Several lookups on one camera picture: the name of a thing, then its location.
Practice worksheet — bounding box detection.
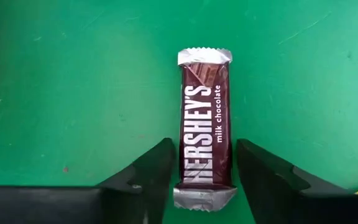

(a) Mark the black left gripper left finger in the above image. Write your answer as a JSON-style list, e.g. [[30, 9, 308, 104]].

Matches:
[[98, 138, 177, 224]]

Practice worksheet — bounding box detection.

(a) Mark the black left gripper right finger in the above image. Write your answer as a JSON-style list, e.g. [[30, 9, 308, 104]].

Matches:
[[236, 138, 351, 224]]

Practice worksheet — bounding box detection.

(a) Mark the brown Hershey's chocolate bar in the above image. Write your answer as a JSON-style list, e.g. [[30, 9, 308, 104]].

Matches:
[[172, 46, 238, 213]]

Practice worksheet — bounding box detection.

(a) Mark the green table mat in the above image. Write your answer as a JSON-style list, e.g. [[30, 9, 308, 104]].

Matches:
[[0, 0, 358, 224]]

